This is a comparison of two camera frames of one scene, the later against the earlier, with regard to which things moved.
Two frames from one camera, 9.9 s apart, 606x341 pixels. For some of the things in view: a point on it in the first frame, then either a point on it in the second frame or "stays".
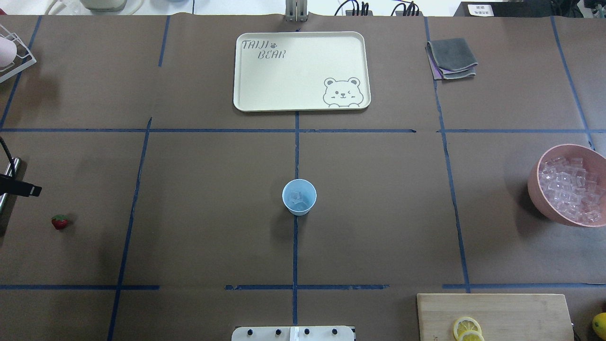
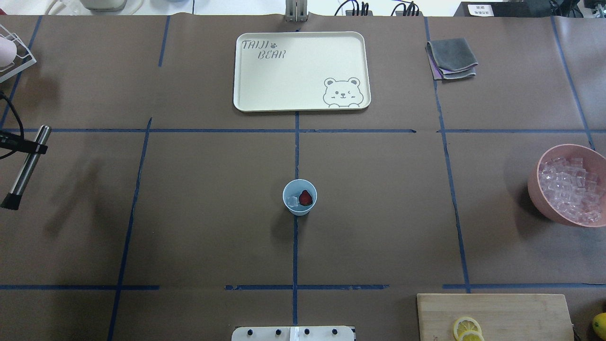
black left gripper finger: x=9 y=185 to x=17 y=143
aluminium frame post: x=296 y=10 stays
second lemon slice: x=471 y=335 stays
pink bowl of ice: x=568 y=184 stays
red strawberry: x=59 y=221 to x=305 y=198
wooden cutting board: x=502 y=317 stays
